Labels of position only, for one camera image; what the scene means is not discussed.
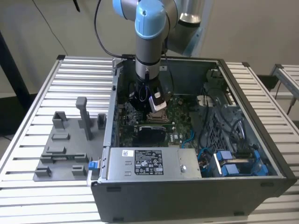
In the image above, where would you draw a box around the grey parts rack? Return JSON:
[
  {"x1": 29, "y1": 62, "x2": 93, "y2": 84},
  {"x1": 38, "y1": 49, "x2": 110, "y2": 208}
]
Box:
[{"x1": 32, "y1": 96, "x2": 108, "y2": 182}]

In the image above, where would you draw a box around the grey plastic drive bracket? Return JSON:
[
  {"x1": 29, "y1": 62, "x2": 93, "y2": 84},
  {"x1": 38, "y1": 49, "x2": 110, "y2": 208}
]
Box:
[{"x1": 205, "y1": 68, "x2": 225, "y2": 91}]

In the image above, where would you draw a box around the aluminium slat side table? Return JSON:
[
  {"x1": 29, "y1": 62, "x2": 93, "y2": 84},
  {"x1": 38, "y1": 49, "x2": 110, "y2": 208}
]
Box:
[{"x1": 270, "y1": 63, "x2": 299, "y2": 87}]

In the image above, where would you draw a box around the black desk frame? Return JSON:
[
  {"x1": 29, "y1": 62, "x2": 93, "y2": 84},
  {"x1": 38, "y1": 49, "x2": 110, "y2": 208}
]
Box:
[{"x1": 0, "y1": 30, "x2": 32, "y2": 137}]

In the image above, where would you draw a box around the metal socket cover frame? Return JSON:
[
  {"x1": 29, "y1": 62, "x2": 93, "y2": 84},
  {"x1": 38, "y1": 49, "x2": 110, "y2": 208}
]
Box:
[{"x1": 146, "y1": 111, "x2": 169, "y2": 122}]

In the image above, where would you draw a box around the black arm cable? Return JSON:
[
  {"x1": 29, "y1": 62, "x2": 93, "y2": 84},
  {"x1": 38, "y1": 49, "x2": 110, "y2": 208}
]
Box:
[{"x1": 93, "y1": 0, "x2": 137, "y2": 59}]

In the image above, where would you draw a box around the black graphics card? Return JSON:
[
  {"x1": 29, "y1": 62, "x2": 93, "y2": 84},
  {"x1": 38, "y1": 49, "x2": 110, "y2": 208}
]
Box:
[{"x1": 133, "y1": 125, "x2": 167, "y2": 142}]

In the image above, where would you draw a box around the black power wire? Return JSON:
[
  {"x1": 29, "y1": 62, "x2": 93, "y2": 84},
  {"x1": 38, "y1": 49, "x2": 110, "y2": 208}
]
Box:
[{"x1": 198, "y1": 95, "x2": 211, "y2": 150}]

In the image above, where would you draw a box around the blue disk carrier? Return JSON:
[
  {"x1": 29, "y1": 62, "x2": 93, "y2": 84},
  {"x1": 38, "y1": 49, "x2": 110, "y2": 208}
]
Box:
[
  {"x1": 221, "y1": 162, "x2": 269, "y2": 176},
  {"x1": 216, "y1": 150, "x2": 261, "y2": 164}
]

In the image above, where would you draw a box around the green motherboard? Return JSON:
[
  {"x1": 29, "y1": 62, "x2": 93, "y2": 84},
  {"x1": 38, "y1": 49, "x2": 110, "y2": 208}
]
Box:
[{"x1": 116, "y1": 93, "x2": 199, "y2": 149}]

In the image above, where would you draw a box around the blue data wire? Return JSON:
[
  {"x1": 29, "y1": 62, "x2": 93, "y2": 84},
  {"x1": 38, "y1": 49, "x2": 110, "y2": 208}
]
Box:
[{"x1": 180, "y1": 128, "x2": 196, "y2": 147}]

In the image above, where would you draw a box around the silver power supply box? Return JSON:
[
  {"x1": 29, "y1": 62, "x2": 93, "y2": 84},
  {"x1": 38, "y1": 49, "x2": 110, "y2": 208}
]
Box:
[{"x1": 106, "y1": 147, "x2": 202, "y2": 181}]

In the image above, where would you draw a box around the black grey PC case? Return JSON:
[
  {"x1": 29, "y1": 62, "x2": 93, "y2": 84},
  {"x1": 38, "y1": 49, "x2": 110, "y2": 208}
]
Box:
[{"x1": 87, "y1": 53, "x2": 297, "y2": 222}]

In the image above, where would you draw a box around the grey perforated drive cage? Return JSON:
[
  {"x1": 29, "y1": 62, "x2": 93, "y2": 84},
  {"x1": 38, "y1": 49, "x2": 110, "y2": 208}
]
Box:
[{"x1": 197, "y1": 92, "x2": 257, "y2": 152}]

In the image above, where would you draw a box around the CPU socket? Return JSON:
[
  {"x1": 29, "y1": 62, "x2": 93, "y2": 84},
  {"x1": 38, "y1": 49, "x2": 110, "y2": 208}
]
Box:
[{"x1": 146, "y1": 109, "x2": 169, "y2": 123}]

